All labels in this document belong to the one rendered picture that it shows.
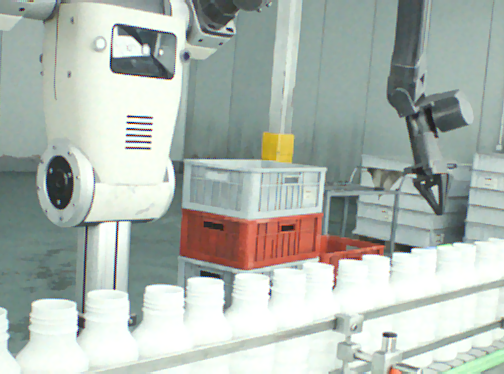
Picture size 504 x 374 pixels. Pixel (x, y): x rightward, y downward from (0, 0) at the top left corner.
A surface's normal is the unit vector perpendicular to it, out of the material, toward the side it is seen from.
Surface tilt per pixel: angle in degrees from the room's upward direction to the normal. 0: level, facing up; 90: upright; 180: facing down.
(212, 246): 90
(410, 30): 116
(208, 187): 90
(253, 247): 90
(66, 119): 101
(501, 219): 91
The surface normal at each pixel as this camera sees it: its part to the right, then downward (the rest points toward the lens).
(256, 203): 0.84, 0.15
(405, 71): -0.36, 0.53
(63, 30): -0.64, 0.06
